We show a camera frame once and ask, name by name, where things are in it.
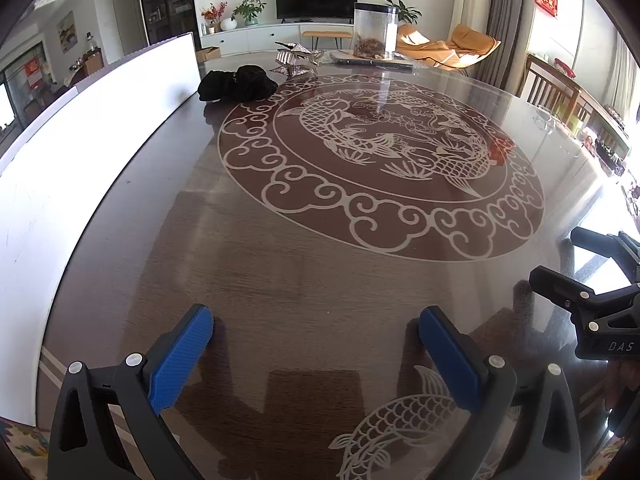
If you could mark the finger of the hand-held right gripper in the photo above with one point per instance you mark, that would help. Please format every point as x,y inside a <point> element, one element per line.
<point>555,287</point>
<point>595,240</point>

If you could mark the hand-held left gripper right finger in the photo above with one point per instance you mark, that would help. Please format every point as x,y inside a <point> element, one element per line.
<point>450,360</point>

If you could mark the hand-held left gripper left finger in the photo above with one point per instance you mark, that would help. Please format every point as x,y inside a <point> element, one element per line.
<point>180,360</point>

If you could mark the patterned glass desktop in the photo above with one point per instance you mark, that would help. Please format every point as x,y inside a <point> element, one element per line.
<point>300,270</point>

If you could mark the cluttered side shelf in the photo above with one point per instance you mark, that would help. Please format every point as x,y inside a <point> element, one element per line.
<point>612,145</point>

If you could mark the wooden dining chair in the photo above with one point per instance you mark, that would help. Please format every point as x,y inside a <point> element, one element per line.
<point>547,85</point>

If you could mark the patterned rug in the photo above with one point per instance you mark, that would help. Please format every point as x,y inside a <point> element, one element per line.
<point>20,447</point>

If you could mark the grey curtain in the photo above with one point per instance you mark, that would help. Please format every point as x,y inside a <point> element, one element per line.
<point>507,25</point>

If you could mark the white board panel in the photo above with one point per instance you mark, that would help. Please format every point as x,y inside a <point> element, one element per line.
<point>100,135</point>

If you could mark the orange lounge chair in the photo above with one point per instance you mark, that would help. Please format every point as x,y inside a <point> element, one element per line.
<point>440,47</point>

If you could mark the black cloth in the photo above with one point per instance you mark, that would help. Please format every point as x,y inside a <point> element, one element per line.
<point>235,85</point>

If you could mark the wooden tray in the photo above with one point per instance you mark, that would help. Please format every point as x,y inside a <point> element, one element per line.
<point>360,60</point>

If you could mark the large leafy potted plant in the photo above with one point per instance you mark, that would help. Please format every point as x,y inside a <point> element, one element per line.
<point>405,7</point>

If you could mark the clear plastic jar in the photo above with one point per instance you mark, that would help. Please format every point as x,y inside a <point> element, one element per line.
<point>375,30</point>

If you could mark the cardboard box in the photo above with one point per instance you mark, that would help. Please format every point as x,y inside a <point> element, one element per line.
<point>207,54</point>

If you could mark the wooden side cabinet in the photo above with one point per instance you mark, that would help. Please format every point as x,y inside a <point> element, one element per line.
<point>92,62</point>

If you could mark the silver metal ornament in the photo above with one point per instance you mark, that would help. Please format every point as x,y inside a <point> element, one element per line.
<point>286,64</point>

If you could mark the red door poster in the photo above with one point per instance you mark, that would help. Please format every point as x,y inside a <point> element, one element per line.
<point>33,67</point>

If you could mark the silver foil paper ingot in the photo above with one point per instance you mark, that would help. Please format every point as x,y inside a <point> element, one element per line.
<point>309,58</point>

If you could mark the white television cabinet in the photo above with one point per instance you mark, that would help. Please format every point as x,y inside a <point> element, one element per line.
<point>260,40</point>

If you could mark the wooden bench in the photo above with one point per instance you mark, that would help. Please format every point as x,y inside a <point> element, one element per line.
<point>327,35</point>

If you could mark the round white vase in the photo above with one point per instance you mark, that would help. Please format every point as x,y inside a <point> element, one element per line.
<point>228,24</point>

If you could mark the red flower arrangement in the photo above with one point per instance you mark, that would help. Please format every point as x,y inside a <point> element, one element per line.
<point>212,14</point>

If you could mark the green potted plant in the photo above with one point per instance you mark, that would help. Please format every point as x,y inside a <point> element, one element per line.
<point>249,10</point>

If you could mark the dark glass display cabinet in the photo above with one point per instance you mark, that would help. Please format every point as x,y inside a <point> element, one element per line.
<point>167,0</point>

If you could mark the black television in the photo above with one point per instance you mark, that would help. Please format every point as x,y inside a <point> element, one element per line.
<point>316,1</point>

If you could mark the framed wall painting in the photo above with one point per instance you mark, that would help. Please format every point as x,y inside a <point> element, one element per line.
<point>66,32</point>

